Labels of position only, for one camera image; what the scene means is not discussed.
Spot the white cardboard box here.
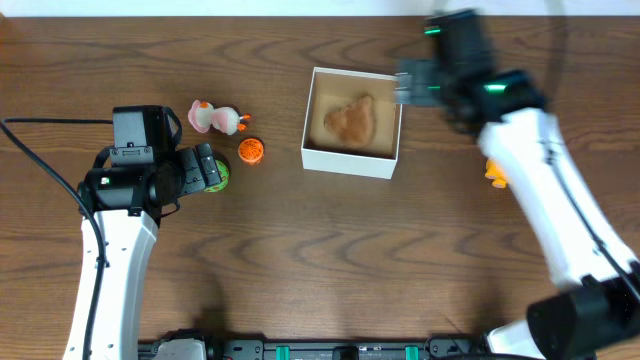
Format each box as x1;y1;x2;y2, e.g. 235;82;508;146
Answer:
300;67;403;180

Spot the white pink duck toy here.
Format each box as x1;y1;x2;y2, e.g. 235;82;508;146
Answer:
187;100;252;136

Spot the yellow rubber dinosaur toy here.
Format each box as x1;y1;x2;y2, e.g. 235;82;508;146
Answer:
485;159;508;189

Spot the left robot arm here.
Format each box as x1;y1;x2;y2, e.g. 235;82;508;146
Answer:
64;143;221;359

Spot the green patterned ball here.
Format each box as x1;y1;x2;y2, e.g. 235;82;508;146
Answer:
204;160;230;193

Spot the brown plush toy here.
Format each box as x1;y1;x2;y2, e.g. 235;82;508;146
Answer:
324;95;376;148

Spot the orange round toy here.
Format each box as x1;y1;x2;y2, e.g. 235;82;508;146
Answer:
238;138;265;165

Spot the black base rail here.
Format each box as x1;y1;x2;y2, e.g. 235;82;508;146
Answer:
137;337;489;360

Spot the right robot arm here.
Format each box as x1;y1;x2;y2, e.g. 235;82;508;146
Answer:
396;59;639;359

